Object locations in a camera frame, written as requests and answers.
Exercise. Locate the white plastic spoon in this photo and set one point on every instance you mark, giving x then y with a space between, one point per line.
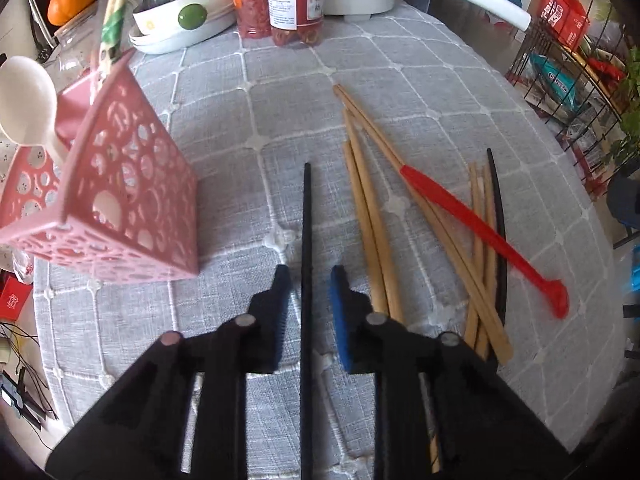
25 95

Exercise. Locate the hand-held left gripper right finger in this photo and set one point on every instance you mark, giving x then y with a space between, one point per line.
340 320

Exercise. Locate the black chopstick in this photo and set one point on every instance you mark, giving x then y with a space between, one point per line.
495 180
306 235

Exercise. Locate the black clamp tool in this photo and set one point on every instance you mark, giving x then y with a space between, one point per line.
22 402

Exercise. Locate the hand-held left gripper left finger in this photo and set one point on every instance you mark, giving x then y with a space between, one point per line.
283 315

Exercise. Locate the jar of dried slices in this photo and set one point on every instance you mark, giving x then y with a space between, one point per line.
295 5

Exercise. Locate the wooden chopstick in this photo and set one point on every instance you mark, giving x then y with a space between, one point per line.
366 185
360 210
476 200
489 210
370 126

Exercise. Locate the orange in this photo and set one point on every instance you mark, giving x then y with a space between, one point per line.
72 0

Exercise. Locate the white dish with green dot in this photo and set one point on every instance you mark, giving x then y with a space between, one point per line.
160 17

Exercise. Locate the red snack packet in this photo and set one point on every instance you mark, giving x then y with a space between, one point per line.
560 15

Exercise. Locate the red plastic spoon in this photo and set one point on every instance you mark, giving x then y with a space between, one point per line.
450 201

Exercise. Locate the pink perforated utensil basket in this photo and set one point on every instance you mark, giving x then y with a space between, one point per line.
135 185

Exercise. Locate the grey checked tablecloth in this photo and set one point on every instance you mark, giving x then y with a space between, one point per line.
280 110

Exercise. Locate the pale chopstick with green band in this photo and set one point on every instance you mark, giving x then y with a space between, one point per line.
121 19
107 35

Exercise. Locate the blue snack packet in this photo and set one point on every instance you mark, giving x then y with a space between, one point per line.
555 77

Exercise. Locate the green leafy stalks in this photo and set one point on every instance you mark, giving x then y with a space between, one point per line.
629 90

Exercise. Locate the clear glass jar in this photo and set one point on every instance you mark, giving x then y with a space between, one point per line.
75 42

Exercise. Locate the red box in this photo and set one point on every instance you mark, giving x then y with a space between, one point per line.
14 300

